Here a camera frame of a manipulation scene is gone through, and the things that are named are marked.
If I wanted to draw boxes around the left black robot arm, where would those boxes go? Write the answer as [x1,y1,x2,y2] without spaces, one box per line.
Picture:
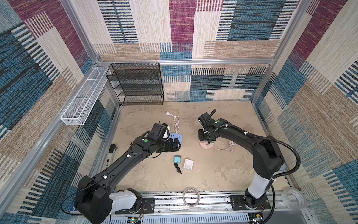
[74,123,181,224]

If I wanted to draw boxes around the pink round power strip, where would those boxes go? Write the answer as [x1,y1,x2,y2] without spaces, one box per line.
[199,141,214,150]

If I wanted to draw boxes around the grey cable ring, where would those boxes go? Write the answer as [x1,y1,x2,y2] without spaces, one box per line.
[183,187,201,208]

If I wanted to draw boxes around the blue square power strip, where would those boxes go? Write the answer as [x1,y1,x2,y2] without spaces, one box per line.
[169,133,183,144]

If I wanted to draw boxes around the teal plug adapter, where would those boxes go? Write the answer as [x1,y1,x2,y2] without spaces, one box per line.
[173,155,181,164]

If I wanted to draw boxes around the blue grey oval pad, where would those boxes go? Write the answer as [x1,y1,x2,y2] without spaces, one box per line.
[279,164,287,172]

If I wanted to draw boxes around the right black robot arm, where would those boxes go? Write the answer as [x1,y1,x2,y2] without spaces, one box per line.
[198,109,301,209]

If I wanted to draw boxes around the white cable with plug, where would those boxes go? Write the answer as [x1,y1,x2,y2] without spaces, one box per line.
[165,111,181,134]

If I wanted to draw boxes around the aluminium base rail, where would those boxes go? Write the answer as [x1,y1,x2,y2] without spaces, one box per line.
[69,191,308,224]

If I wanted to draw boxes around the black wire shelf rack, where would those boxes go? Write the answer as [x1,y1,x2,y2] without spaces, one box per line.
[107,63,164,106]

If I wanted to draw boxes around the clear tape roll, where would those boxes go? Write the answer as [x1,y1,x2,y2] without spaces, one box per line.
[281,187,308,211]

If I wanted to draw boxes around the white mesh wall basket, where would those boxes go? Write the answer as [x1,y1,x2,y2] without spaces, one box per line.
[61,67,109,126]

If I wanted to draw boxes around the white square plug adapter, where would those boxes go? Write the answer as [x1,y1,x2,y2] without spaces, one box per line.
[183,159,194,170]

